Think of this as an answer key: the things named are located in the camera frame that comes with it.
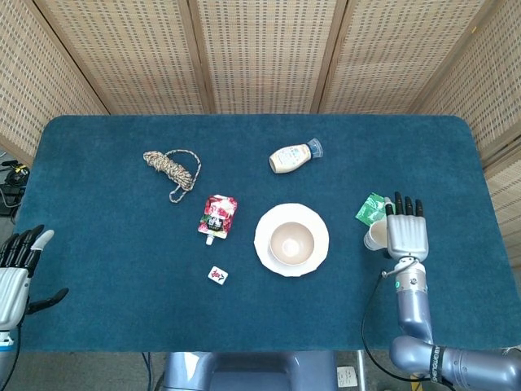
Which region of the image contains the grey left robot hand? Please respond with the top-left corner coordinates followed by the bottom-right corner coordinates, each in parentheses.
top-left (0, 224), bottom-right (70, 331)

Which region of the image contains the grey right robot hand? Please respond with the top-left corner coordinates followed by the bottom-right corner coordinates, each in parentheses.
top-left (383, 191), bottom-right (431, 261)

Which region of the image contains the white paper cup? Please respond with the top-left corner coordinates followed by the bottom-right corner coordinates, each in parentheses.
top-left (363, 220), bottom-right (389, 252)

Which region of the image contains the beige bowl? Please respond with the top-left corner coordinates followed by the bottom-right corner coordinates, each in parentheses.
top-left (269, 221), bottom-right (316, 266)

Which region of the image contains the green snack packet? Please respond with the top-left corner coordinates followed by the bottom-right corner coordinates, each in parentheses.
top-left (354, 192), bottom-right (387, 226)

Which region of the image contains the black floor equipment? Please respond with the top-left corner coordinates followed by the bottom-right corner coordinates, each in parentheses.
top-left (0, 160), bottom-right (32, 217)

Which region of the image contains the woven folding screen panel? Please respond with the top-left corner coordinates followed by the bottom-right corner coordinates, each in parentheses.
top-left (414, 0), bottom-right (521, 168)
top-left (311, 0), bottom-right (489, 116)
top-left (32, 0), bottom-right (215, 116)
top-left (0, 0), bottom-right (111, 164)
top-left (482, 138), bottom-right (521, 261)
top-left (186, 0), bottom-right (349, 116)

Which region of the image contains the blue table cloth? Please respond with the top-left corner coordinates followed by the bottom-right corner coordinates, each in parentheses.
top-left (14, 113), bottom-right (512, 354)

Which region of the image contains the beige squeeze sauce bottle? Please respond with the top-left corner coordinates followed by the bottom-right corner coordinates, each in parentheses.
top-left (268, 138), bottom-right (326, 175)

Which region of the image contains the white paper plate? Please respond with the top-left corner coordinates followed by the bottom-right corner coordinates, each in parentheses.
top-left (254, 202), bottom-right (330, 279)

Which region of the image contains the white power strip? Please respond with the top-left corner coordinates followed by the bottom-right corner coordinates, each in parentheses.
top-left (336, 365), bottom-right (359, 389)

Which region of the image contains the red spouted drink pouch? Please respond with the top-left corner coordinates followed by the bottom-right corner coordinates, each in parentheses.
top-left (197, 194), bottom-right (239, 246)

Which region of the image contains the white mahjong tile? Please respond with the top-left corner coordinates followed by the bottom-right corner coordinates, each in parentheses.
top-left (207, 265), bottom-right (230, 286)

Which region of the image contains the grey robot torso base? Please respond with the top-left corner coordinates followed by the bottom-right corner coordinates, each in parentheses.
top-left (156, 350), bottom-right (339, 391)

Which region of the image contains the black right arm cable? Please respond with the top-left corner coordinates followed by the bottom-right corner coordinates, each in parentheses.
top-left (360, 258), bottom-right (420, 380)

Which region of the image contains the braided rope bundle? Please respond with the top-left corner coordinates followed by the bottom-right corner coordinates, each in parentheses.
top-left (142, 149), bottom-right (202, 204)

